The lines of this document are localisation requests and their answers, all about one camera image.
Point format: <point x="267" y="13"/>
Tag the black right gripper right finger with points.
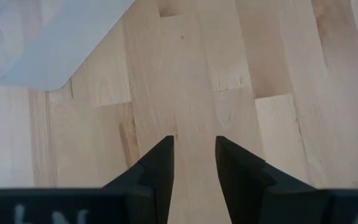
<point x="247" y="186"/>

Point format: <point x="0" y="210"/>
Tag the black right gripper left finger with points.
<point x="154" y="180"/>

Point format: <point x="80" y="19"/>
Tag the small translucent plastic bin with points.
<point x="42" y="46"/>

